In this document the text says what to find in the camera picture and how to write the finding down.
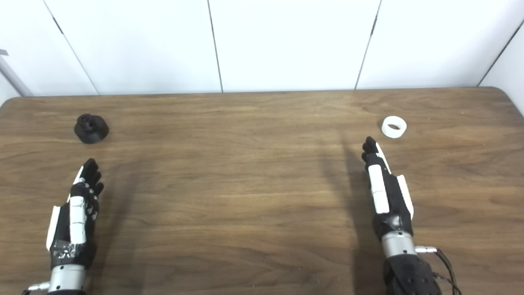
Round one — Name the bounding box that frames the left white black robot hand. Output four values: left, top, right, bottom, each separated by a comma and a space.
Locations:
46, 158, 104, 270

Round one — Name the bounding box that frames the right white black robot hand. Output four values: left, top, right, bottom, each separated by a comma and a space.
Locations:
361, 136, 415, 242

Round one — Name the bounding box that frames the white ring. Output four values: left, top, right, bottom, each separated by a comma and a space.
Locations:
381, 116, 408, 139

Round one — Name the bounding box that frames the round black part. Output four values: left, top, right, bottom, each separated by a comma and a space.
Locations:
74, 114, 110, 144

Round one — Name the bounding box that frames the grey metal pole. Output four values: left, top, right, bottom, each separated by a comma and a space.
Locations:
0, 49, 34, 97

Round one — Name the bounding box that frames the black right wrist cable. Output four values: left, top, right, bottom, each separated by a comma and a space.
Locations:
415, 245, 463, 295

